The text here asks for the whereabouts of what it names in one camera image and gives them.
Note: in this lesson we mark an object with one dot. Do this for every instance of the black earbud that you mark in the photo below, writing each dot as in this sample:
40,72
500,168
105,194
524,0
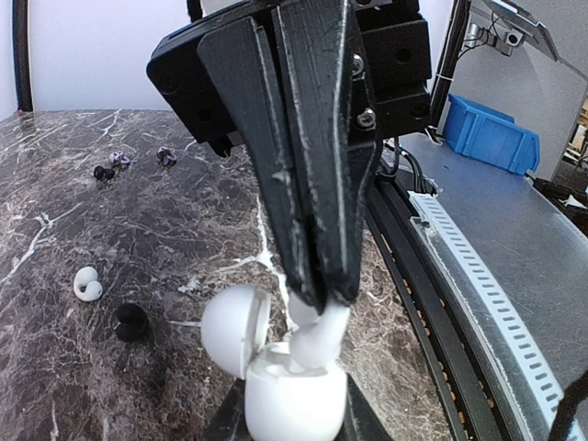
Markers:
101,173
133,323

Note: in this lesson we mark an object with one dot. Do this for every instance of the white earbud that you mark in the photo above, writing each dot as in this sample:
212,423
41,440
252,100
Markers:
86,286
317,341

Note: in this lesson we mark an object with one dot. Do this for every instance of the white earbud charging case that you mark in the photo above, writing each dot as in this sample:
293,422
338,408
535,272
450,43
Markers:
282,401

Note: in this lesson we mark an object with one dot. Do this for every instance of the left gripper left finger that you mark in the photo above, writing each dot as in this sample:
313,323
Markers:
228,423

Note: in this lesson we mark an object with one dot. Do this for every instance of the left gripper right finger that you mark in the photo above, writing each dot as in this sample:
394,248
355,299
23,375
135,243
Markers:
360,421

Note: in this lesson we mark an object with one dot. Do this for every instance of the blue plastic bin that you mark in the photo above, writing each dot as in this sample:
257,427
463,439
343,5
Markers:
490,136

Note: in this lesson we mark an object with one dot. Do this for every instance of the right black frame post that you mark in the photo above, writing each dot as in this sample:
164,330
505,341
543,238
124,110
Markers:
21,58

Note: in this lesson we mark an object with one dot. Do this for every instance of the purple earbud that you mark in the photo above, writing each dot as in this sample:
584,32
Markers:
166,157
119,159

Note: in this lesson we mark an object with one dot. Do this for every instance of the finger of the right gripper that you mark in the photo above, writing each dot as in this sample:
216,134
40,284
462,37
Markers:
239,62

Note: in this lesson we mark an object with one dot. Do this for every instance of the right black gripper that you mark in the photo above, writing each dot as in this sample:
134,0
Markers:
332,54

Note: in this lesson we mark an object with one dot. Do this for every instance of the white slotted cable duct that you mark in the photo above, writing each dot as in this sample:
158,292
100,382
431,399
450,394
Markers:
523,292

